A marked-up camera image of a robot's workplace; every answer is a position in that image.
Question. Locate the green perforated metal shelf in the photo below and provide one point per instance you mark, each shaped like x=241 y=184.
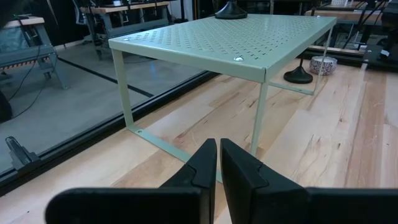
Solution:
x=217 y=40

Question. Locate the black candlestick holder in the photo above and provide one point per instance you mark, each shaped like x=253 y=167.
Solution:
x=231 y=12
x=298 y=76

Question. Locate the black frame clamp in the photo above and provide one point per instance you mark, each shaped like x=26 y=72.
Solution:
x=21 y=157

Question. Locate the red patterned white candle tin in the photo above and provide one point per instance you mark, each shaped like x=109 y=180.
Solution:
x=323 y=66

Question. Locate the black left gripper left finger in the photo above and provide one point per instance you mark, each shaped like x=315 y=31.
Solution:
x=140 y=205

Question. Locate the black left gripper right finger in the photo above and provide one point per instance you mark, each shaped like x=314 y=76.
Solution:
x=280 y=205

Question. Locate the grey workbench with wooden top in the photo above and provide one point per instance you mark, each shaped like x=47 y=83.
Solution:
x=28 y=53
x=136 y=26

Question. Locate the black aluminium table frame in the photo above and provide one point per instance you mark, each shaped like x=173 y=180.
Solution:
x=93 y=138

